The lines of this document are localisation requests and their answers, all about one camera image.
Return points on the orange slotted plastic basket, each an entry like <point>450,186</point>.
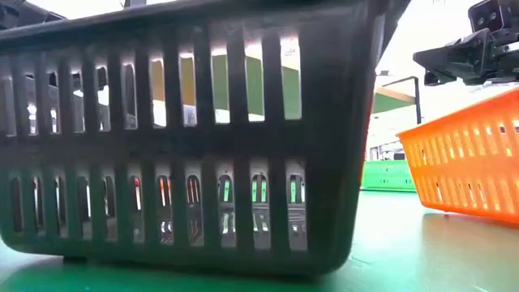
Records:
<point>466,162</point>

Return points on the green slotted plastic basket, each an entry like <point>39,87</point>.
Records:
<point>385,175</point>

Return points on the black slotted plastic basket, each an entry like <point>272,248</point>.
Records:
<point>332,142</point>

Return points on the wooden board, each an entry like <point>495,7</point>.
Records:
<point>391,104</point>

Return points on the green table mat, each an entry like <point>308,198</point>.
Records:
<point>405,251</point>

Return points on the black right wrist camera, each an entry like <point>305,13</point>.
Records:
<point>488,16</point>

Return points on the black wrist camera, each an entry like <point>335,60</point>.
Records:
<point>12,18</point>
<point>488,16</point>

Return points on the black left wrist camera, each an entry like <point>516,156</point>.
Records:
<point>12,18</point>

